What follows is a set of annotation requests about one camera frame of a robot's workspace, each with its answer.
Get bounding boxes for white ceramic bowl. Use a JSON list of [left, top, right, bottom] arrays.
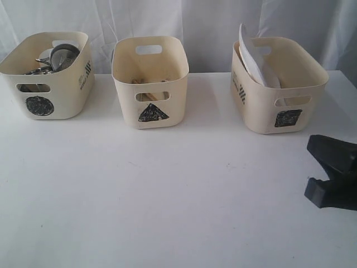
[[36, 47, 53, 67]]

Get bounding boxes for steel mug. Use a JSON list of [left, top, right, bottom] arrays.
[[25, 57, 53, 75], [50, 44, 80, 72]]

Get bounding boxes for cream bin with triangle mark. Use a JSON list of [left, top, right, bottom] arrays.
[[112, 36, 189, 129]]

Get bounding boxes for cream bin with circle mark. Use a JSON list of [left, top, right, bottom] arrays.
[[1, 31, 95, 119]]

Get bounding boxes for white backdrop curtain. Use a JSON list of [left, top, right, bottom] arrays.
[[1, 1, 356, 82]]

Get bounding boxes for white rectangular plate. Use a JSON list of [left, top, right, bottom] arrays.
[[238, 23, 291, 107]]

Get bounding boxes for cream bin with square mark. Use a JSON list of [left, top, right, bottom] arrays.
[[230, 37, 329, 134]]

